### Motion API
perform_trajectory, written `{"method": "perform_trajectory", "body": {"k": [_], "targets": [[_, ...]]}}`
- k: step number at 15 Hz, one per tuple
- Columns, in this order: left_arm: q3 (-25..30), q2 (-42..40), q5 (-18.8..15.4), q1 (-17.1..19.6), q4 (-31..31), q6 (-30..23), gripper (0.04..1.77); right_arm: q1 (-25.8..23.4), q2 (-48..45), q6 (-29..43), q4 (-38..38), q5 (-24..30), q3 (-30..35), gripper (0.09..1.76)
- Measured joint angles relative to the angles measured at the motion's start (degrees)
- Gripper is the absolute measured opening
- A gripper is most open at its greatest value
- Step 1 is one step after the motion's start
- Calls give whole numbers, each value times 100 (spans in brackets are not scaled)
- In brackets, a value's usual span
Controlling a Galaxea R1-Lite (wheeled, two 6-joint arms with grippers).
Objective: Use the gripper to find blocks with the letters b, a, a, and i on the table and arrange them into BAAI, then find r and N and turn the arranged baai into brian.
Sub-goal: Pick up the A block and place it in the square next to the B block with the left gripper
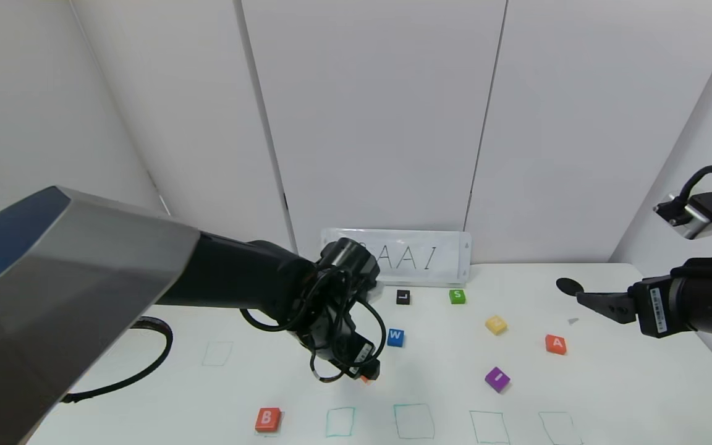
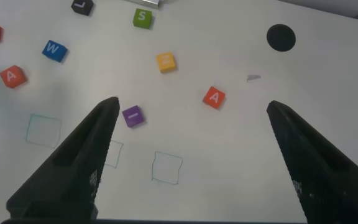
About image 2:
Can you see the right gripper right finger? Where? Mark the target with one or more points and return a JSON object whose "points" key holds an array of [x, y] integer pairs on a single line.
{"points": [[328, 180]]}

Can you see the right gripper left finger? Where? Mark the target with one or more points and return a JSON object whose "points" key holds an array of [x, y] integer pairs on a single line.
{"points": [[70, 174]]}

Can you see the orange A letter block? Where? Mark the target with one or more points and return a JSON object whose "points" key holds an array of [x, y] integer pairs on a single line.
{"points": [[12, 76], [214, 98]]}

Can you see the white BAAI sign card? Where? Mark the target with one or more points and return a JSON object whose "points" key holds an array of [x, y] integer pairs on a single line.
{"points": [[145, 2]]}

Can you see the purple I letter block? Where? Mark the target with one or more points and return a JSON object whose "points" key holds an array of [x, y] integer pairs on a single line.
{"points": [[133, 116]]}

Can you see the blue W letter block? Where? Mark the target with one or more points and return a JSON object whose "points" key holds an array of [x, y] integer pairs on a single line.
{"points": [[54, 50]]}

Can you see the yellow Z letter block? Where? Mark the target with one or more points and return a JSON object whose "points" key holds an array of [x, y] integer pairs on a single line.
{"points": [[166, 62]]}

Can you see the black round table grommet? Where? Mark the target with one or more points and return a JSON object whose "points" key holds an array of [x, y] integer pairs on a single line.
{"points": [[281, 37]]}

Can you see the black L letter block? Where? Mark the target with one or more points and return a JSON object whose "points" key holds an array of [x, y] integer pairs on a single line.
{"points": [[82, 7]]}

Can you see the green S letter block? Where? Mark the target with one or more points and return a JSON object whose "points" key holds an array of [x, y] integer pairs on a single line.
{"points": [[142, 18]]}

